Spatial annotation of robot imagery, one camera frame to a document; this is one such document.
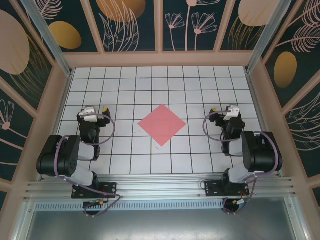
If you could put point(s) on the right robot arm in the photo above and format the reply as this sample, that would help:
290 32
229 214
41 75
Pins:
262 152

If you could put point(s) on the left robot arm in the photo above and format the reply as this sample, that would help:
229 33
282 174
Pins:
53 155

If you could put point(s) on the grey metal sheet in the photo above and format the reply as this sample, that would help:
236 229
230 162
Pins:
160 225

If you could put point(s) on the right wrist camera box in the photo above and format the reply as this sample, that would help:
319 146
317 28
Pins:
231 113

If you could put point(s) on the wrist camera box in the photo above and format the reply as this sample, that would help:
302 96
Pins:
88 113
231 113

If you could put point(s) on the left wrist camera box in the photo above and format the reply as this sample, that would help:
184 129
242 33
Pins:
88 113

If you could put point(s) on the aluminium side rail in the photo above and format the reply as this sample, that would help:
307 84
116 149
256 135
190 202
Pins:
257 100
61 100

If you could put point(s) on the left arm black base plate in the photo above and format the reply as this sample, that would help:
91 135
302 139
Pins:
110 187

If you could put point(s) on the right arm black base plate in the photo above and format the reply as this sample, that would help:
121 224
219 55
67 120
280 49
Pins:
212 187

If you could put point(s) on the aluminium mounting rail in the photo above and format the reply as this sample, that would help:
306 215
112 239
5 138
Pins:
160 186

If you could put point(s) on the aluminium corner post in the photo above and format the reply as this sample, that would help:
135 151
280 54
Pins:
47 32
267 32

